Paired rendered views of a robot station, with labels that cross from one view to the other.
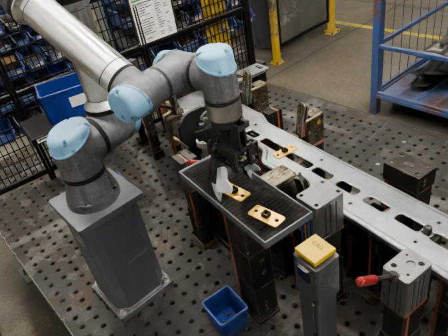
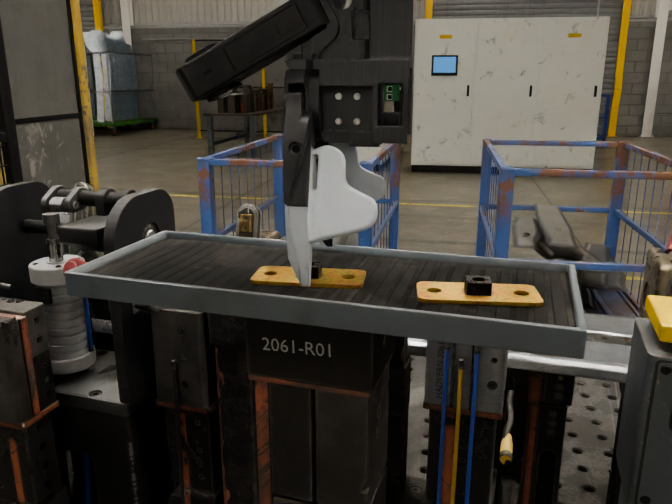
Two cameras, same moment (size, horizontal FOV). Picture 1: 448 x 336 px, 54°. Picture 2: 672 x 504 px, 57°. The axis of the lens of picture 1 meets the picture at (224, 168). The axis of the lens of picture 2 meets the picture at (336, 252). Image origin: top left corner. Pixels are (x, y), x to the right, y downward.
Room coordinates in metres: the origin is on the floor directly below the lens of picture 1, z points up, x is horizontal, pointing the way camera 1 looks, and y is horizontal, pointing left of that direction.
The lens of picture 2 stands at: (0.52, 0.28, 1.31)
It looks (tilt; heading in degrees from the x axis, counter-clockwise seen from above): 16 degrees down; 316
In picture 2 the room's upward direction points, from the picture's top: straight up
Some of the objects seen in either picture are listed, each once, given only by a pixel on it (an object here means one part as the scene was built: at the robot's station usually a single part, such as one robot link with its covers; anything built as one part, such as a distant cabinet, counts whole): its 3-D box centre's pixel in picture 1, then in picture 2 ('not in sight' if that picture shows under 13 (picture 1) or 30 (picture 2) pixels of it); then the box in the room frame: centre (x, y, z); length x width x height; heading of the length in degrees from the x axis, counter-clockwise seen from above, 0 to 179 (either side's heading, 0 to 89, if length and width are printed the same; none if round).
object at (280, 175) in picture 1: (284, 223); not in sight; (1.00, -0.15, 0.89); 0.13 x 0.11 x 0.38; 119
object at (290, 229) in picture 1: (239, 192); (324, 279); (0.85, -0.03, 1.16); 0.37 x 0.14 x 0.02; 29
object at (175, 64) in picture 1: (176, 72); not in sight; (0.89, 0.06, 1.48); 0.11 x 0.11 x 0.08; 47
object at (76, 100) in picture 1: (77, 93); not in sight; (1.82, 0.56, 1.10); 0.30 x 0.17 x 0.13; 109
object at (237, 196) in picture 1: (233, 190); (309, 271); (0.86, -0.01, 1.17); 0.08 x 0.04 x 0.01; 38
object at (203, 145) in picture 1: (221, 180); (100, 387); (1.20, 0.02, 0.94); 0.18 x 0.13 x 0.49; 29
